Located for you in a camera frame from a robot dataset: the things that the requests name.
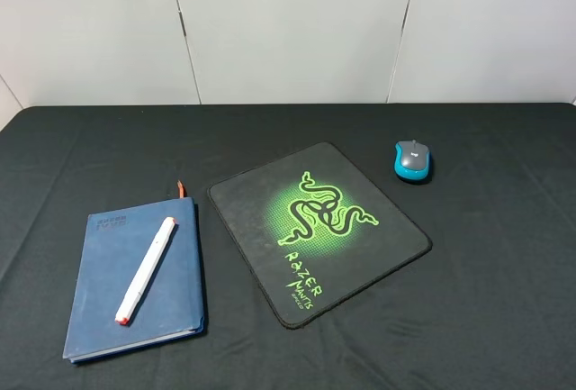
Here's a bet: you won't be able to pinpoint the blue grey computer mouse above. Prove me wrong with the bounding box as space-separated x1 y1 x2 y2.
393 140 432 184

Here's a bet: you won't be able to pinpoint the white marker pen orange caps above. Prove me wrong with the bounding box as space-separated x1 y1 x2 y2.
114 217 176 325

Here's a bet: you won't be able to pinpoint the black Razer mouse pad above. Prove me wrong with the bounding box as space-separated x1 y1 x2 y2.
208 142 432 329

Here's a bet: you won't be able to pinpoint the blue hardcover notebook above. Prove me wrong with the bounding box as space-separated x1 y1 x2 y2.
63 186 205 363

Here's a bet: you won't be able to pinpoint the black tablecloth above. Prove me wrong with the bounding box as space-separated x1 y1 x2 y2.
1 103 575 389

